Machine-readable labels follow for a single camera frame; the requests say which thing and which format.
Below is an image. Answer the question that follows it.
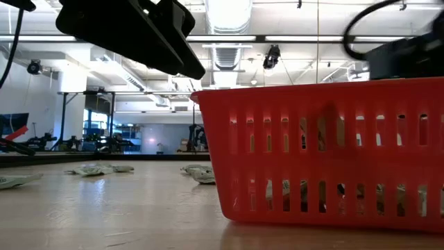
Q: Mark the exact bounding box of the thin vertical hanging pole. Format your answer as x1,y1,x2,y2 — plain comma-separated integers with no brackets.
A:
316,0,320,84

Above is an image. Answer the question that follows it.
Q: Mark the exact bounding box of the black left wrist camera cable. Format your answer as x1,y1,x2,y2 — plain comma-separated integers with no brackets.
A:
0,8,24,90

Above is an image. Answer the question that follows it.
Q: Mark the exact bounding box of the dark wall screen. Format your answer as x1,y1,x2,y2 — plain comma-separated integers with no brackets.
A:
0,112,31,137

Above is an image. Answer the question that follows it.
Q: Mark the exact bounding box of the black ceiling-mounted camera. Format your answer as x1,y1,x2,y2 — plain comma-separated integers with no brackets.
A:
262,44,282,70
26,59,42,76

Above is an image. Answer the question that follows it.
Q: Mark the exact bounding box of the black background rig frame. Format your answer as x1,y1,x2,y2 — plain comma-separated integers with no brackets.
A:
57,90,117,153

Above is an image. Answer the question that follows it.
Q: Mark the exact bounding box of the black angled bar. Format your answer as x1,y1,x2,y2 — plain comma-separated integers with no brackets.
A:
0,137,36,157

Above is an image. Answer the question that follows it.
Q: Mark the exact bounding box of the black metal table frame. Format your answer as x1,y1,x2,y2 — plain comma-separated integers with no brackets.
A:
0,152,211,168

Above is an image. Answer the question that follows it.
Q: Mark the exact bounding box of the silver ceiling air duct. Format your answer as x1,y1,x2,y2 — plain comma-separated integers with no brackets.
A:
204,0,254,72

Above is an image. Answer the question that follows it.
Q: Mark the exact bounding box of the red angled bar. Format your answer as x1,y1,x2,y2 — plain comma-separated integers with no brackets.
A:
5,125,29,142

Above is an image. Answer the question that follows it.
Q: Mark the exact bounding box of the red slotted plastic basket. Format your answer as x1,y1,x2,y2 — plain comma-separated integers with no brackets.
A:
189,76,444,233

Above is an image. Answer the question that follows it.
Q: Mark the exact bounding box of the black overhead light beam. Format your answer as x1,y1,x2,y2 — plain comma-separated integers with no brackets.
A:
0,34,417,44

